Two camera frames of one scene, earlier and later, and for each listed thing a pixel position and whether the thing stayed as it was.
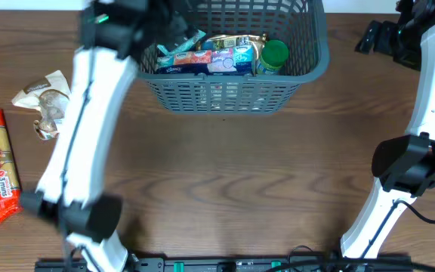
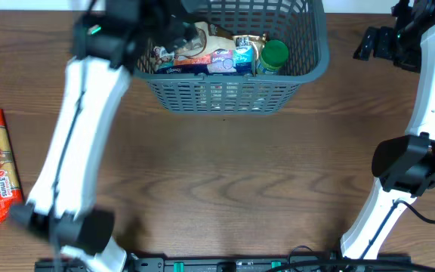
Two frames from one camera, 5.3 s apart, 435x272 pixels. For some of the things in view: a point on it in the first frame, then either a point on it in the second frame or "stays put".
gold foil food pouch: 229,41 stays put
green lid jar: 274,55 stays put
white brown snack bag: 50,97 -> 205,44
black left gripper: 177,33 stays put
